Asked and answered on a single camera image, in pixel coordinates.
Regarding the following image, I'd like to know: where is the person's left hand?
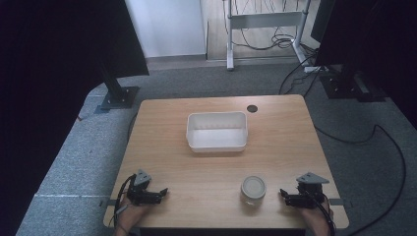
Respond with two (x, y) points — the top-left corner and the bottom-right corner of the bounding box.
(113, 196), (149, 236)

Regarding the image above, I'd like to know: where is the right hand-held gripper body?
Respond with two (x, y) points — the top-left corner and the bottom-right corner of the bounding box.
(289, 171), (330, 209)

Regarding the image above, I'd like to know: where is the black curtain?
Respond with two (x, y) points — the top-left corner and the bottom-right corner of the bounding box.
(0, 0), (150, 236)
(315, 0), (417, 130)

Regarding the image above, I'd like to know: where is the long black floor cable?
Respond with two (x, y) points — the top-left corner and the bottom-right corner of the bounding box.
(314, 123), (408, 236)

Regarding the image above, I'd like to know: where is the person's right hand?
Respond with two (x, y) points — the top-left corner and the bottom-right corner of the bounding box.
(299, 200), (334, 236)

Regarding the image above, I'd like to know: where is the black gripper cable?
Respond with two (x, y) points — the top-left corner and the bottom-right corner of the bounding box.
(314, 193), (338, 236)
(112, 174), (138, 228)

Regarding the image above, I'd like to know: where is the dark monitor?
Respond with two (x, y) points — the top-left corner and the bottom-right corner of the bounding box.
(310, 0), (336, 44)

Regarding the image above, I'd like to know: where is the black stand with base plate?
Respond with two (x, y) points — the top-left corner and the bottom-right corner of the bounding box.
(319, 64), (388, 103)
(97, 61), (141, 111)

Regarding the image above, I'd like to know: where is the white desk frame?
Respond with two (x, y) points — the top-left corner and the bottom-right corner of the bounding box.
(222, 0), (313, 72)

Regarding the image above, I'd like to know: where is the white power strip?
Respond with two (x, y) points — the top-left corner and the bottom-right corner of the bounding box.
(303, 65), (329, 74)

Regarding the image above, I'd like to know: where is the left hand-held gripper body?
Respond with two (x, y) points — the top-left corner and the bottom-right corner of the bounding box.
(126, 168), (157, 207)

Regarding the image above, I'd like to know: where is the tangle of black cables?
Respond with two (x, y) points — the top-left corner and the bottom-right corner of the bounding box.
(233, 0), (319, 53)

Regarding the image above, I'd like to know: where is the thin black cable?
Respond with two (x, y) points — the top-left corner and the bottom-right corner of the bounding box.
(126, 112), (139, 144)

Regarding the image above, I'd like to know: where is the black power cable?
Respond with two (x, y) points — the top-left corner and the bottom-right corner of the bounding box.
(277, 52), (322, 98)

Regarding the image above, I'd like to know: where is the white plastic bin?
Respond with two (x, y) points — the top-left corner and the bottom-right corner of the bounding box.
(185, 111), (249, 153)

